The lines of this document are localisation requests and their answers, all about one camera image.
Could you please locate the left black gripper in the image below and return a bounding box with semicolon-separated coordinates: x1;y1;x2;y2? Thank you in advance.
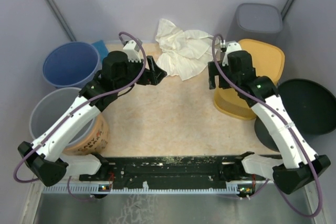
115;55;167;92

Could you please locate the yellow slatted bin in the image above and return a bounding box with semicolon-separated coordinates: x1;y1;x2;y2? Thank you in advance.
214;39;285;120

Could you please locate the grey slatted bin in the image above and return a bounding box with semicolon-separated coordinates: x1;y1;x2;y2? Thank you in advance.
225;3;283;45

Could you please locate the dark navy round bin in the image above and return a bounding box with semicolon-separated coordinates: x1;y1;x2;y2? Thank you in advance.
254;78;336;153

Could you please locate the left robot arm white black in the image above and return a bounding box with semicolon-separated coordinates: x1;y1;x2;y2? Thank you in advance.
18;51;167;187

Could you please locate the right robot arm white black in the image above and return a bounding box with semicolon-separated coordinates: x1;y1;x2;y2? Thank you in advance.
208;50;331;195

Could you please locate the white crumpled cloth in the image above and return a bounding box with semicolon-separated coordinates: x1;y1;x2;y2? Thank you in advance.
155;18;213;81

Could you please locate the blue cloth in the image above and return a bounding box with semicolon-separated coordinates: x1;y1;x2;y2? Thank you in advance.
92;40;109;62

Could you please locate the blue round bin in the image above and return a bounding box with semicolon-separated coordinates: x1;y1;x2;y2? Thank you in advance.
42;41;101;89

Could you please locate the tan printed paper bucket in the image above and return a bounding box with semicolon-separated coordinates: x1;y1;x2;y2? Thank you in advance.
62;113;110;155

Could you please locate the grey translucent round bin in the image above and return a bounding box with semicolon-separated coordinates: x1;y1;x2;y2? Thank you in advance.
29;87;97;149

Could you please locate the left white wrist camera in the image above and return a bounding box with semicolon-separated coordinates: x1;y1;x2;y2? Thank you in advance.
122;40;141;62

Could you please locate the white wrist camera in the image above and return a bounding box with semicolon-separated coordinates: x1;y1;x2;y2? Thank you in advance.
220;41;242;66
122;40;141;62

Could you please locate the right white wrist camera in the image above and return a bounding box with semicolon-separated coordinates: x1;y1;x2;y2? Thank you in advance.
220;41;242;66

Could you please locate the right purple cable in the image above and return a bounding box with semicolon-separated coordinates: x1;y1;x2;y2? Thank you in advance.
211;34;322;219

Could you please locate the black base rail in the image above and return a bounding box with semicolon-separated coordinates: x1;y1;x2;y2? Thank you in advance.
78;155;253;190

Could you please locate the white comb cable duct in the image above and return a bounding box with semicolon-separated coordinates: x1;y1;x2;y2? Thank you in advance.
41;182;254;195

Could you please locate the left aluminium corner post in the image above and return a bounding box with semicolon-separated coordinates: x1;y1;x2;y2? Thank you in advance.
45;0;77;41

